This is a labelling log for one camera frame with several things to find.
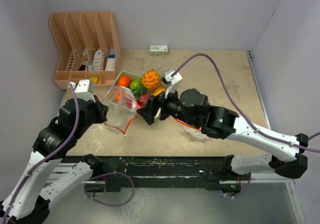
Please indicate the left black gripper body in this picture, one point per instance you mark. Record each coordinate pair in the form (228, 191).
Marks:
(95, 114)

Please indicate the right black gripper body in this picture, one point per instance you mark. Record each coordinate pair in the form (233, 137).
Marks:
(171, 106)

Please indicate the clear zip bag orange zipper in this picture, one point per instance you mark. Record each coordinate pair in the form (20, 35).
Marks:
(119, 116)

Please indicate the toy pineapple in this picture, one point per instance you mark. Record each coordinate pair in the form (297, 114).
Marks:
(150, 81)

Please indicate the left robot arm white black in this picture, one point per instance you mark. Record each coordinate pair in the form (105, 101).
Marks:
(32, 200)

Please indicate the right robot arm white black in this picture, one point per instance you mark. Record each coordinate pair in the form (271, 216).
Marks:
(279, 153)

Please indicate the green plastic basket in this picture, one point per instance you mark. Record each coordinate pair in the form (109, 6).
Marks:
(129, 86)

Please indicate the red toy pepper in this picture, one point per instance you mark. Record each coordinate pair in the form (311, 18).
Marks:
(133, 104)

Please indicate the yellow orange toy fruit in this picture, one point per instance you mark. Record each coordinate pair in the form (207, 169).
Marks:
(158, 91)

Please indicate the green toy lime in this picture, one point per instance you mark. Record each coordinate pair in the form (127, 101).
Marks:
(135, 84)

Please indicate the yellow block in organizer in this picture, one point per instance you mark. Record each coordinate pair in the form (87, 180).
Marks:
(95, 79)

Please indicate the white tube in organizer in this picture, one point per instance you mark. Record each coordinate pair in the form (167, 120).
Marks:
(97, 60)

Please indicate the white blue box in organizer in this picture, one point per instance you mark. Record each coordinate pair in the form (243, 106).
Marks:
(111, 60)

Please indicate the small white green box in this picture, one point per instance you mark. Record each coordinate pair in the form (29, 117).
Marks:
(158, 50)

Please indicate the pink desk organizer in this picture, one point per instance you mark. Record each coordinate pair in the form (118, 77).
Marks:
(78, 35)

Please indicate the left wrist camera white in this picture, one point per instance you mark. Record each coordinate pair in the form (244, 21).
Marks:
(83, 89)

